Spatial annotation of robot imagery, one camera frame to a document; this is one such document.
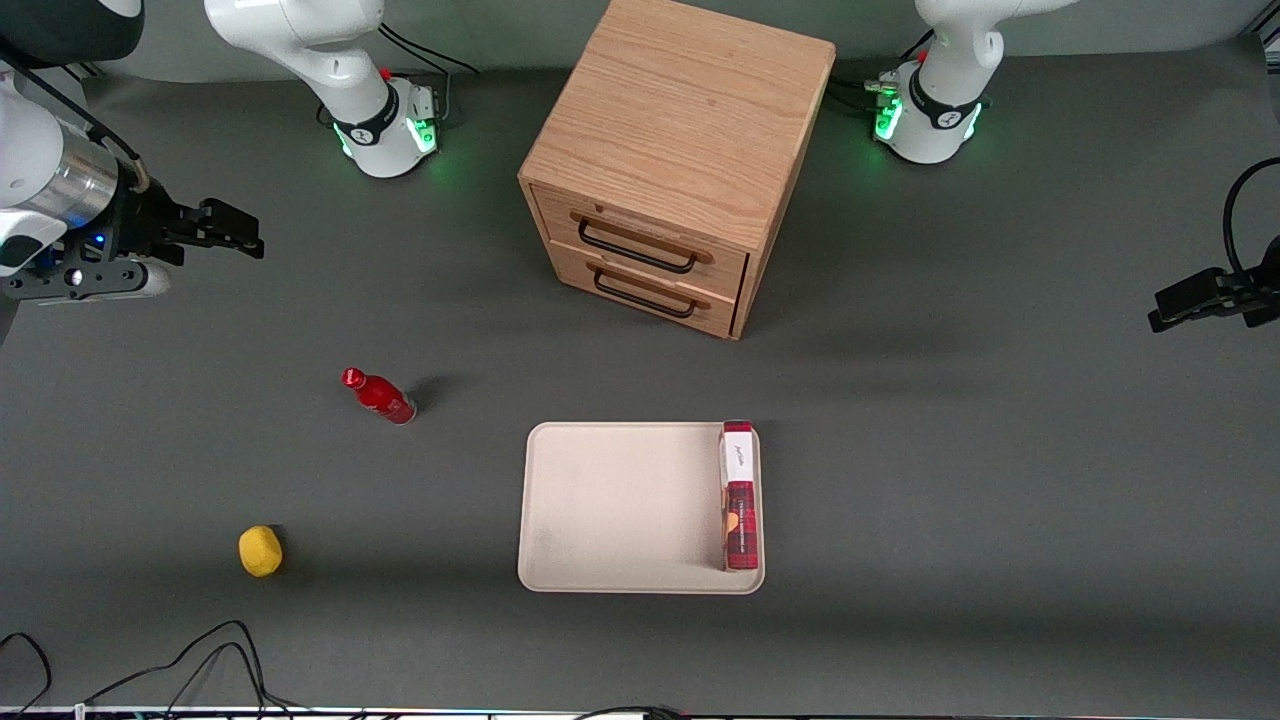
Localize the beige plastic tray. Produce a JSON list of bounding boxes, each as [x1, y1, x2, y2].
[[517, 421, 766, 595]]

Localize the black base cables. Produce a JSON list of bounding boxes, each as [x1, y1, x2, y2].
[[378, 22, 481, 129], [828, 28, 936, 113]]

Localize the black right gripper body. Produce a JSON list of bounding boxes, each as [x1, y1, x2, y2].
[[95, 175, 193, 265]]

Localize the black wrist camera mount plate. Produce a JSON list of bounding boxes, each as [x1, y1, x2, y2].
[[0, 258, 171, 303]]

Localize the black right base cables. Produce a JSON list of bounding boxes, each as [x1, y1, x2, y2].
[[378, 22, 481, 129]]

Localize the black left base cables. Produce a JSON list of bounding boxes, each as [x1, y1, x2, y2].
[[828, 28, 936, 113]]

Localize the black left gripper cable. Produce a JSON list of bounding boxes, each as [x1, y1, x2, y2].
[[1224, 157, 1280, 286]]

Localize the light wooden drawer cabinet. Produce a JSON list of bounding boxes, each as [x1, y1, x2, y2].
[[518, 0, 837, 341]]

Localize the red and white cookie box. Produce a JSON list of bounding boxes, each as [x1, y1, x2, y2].
[[719, 420, 761, 572]]

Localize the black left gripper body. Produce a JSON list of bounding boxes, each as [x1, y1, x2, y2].
[[1244, 235, 1280, 328]]

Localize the small red bottle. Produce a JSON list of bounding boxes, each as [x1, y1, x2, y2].
[[341, 367, 418, 426]]

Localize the yellow lemon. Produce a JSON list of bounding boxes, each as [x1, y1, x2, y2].
[[238, 525, 284, 578]]

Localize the black metal drawer handle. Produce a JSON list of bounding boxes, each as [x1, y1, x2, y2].
[[570, 210, 715, 275], [585, 258, 713, 321]]

